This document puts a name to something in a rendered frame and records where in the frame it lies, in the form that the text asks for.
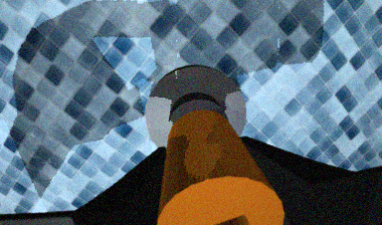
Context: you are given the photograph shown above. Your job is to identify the orange knob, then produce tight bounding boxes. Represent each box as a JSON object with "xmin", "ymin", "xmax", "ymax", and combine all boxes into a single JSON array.
[{"xmin": 157, "ymin": 110, "xmax": 285, "ymax": 225}]

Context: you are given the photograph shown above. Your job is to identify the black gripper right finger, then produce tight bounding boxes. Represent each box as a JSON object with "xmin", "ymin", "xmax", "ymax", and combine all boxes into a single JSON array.
[{"xmin": 239, "ymin": 136, "xmax": 382, "ymax": 225}]

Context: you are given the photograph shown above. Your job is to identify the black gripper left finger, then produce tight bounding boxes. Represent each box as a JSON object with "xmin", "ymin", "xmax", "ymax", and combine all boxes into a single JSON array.
[{"xmin": 0, "ymin": 146, "xmax": 166, "ymax": 225}]

